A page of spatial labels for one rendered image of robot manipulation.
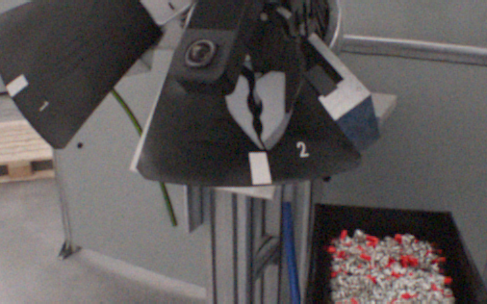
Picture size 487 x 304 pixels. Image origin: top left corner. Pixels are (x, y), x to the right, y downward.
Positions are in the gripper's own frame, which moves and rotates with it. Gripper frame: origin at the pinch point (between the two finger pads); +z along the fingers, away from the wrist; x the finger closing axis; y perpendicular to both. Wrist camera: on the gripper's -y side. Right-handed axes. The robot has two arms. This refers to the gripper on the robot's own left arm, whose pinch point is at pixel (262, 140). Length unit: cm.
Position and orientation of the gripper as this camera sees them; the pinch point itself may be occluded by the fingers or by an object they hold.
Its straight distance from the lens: 46.0
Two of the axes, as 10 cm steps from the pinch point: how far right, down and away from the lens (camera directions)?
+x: -9.0, -1.5, 4.1
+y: 4.2, -5.6, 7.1
